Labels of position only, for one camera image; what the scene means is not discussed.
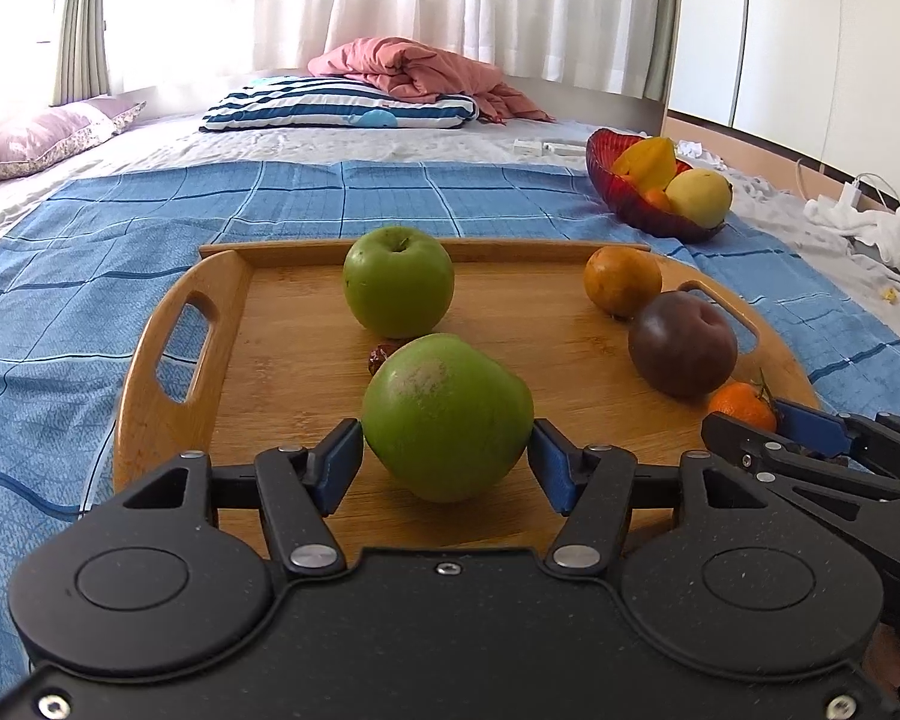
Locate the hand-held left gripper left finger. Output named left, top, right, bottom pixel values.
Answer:
left=124, top=418, right=365, bottom=580

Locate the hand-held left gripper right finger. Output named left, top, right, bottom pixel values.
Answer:
left=529, top=418, right=766, bottom=578

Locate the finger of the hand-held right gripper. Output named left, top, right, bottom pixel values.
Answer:
left=776, top=401, right=900, bottom=492
left=701, top=411, right=900, bottom=511

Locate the small tangerine with leaf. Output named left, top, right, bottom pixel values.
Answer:
left=709, top=369, right=781, bottom=436

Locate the wooden tray with handles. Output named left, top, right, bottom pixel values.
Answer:
left=112, top=238, right=822, bottom=563

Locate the dark purple plum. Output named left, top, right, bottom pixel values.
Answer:
left=628, top=291, right=738, bottom=400

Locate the matte green apple pale patch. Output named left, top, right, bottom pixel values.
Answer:
left=361, top=334, right=535, bottom=503

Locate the shiny green apple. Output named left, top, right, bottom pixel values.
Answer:
left=343, top=226, right=455, bottom=338

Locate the large dull orange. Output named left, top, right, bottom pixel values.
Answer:
left=583, top=246, right=663, bottom=318

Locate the person's right hand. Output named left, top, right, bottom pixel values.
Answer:
left=866, top=622, right=900, bottom=706

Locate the white cloth pile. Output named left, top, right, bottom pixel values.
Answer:
left=804, top=195, right=900, bottom=275

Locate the yellow mango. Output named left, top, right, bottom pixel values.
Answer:
left=664, top=169, right=734, bottom=230

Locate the red glass bowl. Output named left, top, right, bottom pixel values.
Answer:
left=586, top=127, right=728, bottom=245

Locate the yellow-orange mango in bowl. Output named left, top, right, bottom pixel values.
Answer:
left=611, top=136, right=680, bottom=192

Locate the blue checked blanket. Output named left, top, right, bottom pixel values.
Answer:
left=0, top=159, right=900, bottom=683

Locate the blue white striped pillow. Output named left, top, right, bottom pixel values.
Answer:
left=201, top=76, right=481, bottom=132

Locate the pale floral bed sheet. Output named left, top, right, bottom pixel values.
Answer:
left=0, top=71, right=900, bottom=301

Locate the white wardrobe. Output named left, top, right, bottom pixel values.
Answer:
left=664, top=0, right=900, bottom=173

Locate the pink duvet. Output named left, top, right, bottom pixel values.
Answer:
left=307, top=37, right=556, bottom=125

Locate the grey green curtain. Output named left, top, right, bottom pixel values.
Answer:
left=51, top=0, right=113, bottom=106
left=641, top=0, right=683, bottom=102

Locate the purple floral pillow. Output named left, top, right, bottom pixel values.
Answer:
left=0, top=99, right=147, bottom=188

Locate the white cable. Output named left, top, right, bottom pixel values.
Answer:
left=795, top=156, right=900, bottom=215

